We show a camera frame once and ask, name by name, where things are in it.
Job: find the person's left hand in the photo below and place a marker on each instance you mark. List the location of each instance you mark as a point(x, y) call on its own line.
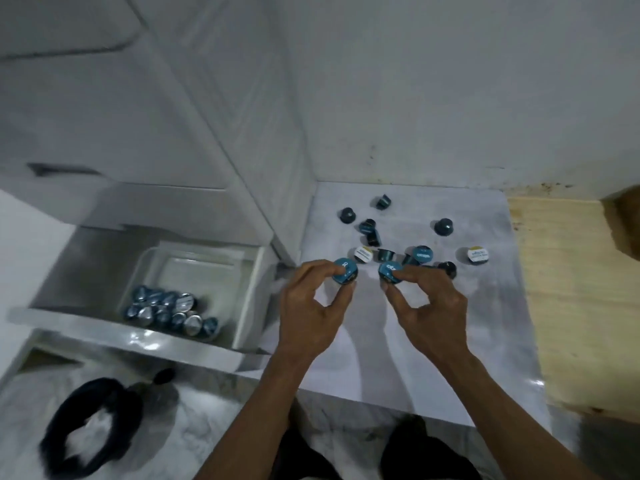
point(300, 324)

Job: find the person's right forearm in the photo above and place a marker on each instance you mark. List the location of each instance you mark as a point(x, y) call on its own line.
point(505, 424)

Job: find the light wooden board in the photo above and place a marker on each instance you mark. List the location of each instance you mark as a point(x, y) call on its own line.
point(580, 294)

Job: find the teal lidded coffee pod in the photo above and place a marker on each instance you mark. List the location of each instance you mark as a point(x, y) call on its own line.
point(346, 269)
point(389, 270)

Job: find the black bag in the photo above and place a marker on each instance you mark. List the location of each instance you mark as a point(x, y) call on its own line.
point(75, 414)

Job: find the scattered dark teal capsules group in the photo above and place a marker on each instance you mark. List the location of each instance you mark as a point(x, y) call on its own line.
point(443, 226)

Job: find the person's left forearm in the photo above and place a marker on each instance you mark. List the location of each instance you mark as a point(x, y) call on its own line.
point(255, 414)

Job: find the person's right thumb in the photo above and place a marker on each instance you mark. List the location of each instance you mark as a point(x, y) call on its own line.
point(401, 300)

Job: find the person's right hand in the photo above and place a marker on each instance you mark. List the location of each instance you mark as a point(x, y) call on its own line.
point(440, 329)

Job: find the person's black shorts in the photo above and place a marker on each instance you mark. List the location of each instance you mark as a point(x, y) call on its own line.
point(425, 454)

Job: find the clear plastic container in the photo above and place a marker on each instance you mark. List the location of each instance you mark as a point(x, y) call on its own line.
point(200, 269)

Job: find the pile of shiny blue capsules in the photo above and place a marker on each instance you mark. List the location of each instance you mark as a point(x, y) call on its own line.
point(165, 312)

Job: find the white lidded coffee pod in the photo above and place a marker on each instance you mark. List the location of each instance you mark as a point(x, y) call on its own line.
point(478, 254)
point(363, 254)

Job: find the person's left thumb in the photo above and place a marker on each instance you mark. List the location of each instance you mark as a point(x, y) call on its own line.
point(339, 296)

